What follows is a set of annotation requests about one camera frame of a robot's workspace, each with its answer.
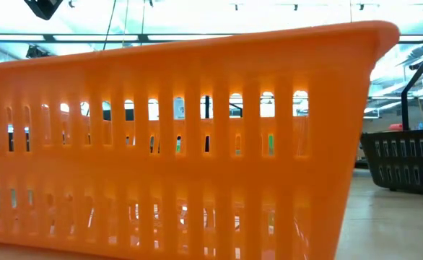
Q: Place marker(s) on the small red object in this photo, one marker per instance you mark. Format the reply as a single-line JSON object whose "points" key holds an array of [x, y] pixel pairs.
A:
{"points": [[395, 127]]}

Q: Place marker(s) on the black ceiling beam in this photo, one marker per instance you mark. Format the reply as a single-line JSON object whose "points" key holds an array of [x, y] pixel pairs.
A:
{"points": [[143, 38]]}

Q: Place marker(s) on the black plastic basket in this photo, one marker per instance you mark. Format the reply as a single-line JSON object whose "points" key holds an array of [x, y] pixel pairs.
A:
{"points": [[403, 169]]}

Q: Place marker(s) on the orange plastic basket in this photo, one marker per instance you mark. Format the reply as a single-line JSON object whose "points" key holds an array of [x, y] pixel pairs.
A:
{"points": [[197, 61]]}

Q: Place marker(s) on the black ceiling-mounted device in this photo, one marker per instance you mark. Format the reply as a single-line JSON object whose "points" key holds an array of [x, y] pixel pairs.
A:
{"points": [[36, 52]]}

